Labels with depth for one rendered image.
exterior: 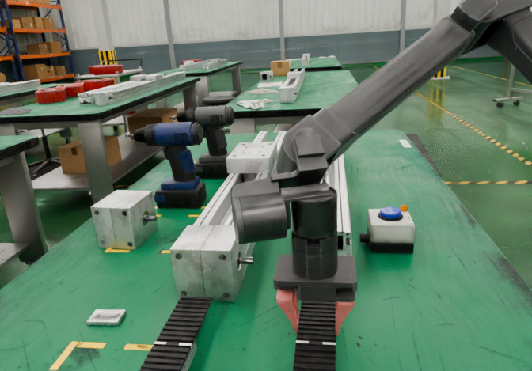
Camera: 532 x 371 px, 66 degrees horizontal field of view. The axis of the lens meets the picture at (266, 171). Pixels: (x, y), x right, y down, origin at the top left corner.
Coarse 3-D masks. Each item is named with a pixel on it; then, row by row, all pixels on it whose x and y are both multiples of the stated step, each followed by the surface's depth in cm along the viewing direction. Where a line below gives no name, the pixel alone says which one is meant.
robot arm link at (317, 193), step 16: (288, 192) 49; (304, 192) 49; (320, 192) 49; (336, 192) 49; (288, 208) 48; (304, 208) 48; (320, 208) 47; (336, 208) 49; (288, 224) 48; (304, 224) 48; (320, 224) 48; (336, 224) 50
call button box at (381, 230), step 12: (372, 216) 81; (408, 216) 80; (372, 228) 78; (384, 228) 78; (396, 228) 77; (408, 228) 77; (360, 240) 83; (372, 240) 79; (384, 240) 78; (396, 240) 78; (408, 240) 78; (384, 252) 79; (396, 252) 79; (408, 252) 78
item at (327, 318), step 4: (300, 312) 59; (304, 312) 59; (300, 316) 58; (304, 316) 58; (308, 316) 58; (312, 316) 58; (316, 316) 58; (320, 316) 58; (324, 316) 58; (328, 316) 58; (332, 316) 58; (300, 320) 57; (304, 320) 57; (308, 320) 57; (312, 320) 57; (316, 320) 57; (320, 320) 57; (324, 320) 57; (328, 320) 57; (332, 320) 57
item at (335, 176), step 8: (336, 160) 110; (328, 168) 113; (336, 168) 103; (344, 168) 104; (328, 176) 106; (336, 176) 97; (344, 176) 97; (336, 184) 92; (344, 184) 92; (344, 192) 88; (344, 200) 83; (344, 208) 80; (344, 216) 76; (344, 224) 73; (344, 232) 70; (344, 240) 71; (344, 248) 71
